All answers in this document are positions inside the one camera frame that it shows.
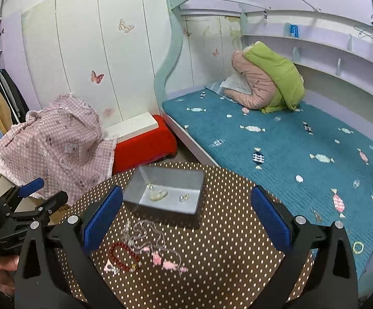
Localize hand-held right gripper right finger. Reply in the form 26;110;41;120
250;185;359;309

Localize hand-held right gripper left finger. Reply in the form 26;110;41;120
14;185;124;309

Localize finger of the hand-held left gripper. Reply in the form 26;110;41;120
9;191;69;223
0;178;45;214

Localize silver chain necklace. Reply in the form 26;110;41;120
121;220;167;252

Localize red bead bracelet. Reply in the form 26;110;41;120
108;241;142;273

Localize pink charm necklace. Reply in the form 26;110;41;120
142;245;189;276

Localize grey rectangular tray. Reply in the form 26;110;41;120
123;166;205;216

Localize person's left hand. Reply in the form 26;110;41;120
0;256;18;297

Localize cardboard box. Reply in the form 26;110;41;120
49;203;72;225

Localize pink checked cloth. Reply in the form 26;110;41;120
0;93;119;200

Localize brown polka-dot tablecloth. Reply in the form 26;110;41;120
58;162;316;309

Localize teal candy-print bed mattress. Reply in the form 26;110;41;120
162;87;373;280

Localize dark hanging garment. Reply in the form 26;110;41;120
0;68;30;126

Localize white flat box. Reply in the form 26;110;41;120
104;112;159;143

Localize white pillow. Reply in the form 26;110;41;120
219;71;254;95

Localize folded pink and green quilt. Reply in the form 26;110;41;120
244;41;306;114

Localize white pearl bracelet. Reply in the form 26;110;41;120
147;189;168;203

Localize lavender wall shelves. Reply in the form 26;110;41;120
240;6;373;110

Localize pale blue bunk bed frame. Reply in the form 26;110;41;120
153;0;373;301

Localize large butterfly wall sticker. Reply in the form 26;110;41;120
118;19;135;34

